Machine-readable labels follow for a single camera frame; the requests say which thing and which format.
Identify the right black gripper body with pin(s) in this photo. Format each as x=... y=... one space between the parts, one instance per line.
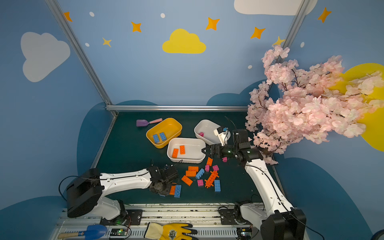
x=214 y=150

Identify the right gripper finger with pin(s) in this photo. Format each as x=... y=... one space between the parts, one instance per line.
x=212 y=149
x=214 y=155

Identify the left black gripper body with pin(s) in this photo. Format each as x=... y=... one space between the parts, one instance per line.
x=172 y=174

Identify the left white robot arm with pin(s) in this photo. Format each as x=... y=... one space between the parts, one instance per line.
x=88 y=194

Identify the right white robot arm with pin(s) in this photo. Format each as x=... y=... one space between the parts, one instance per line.
x=280 y=220

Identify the orange lego brick by bin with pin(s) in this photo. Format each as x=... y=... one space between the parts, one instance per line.
x=209 y=161

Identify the white rear plastic bin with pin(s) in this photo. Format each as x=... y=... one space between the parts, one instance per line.
x=207 y=127

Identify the white plastic bin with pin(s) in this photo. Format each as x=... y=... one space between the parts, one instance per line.
x=207 y=127
x=193 y=148

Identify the white front plastic bin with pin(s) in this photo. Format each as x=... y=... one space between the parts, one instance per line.
x=193 y=148

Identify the orange lego brick center stack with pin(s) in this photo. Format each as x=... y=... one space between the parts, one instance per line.
x=192 y=171

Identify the orange lego long assembly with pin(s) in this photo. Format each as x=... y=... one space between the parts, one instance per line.
x=210 y=181

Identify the pink lego small bottom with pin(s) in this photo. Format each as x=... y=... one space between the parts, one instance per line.
x=200 y=183

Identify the yellow plastic bin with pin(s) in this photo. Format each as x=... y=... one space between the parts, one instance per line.
x=171 y=127

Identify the yellow work glove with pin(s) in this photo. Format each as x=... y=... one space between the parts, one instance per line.
x=172 y=231

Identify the purple pink toy spatula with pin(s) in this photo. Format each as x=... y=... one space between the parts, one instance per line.
x=144 y=123

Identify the pink cherry blossom tree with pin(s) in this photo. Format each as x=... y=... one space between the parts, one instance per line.
x=293 y=104

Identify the green circuit board left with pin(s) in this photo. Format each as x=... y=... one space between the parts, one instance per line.
x=118 y=233

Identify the circuit board right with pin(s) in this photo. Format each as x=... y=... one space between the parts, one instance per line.
x=244 y=233

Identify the blue toy shovel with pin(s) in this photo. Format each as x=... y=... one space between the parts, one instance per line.
x=93 y=232

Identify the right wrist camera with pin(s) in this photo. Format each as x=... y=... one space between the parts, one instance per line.
x=223 y=134

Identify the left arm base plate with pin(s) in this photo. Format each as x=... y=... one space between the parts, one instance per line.
x=129 y=218

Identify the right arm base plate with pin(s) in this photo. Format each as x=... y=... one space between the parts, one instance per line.
x=232 y=217

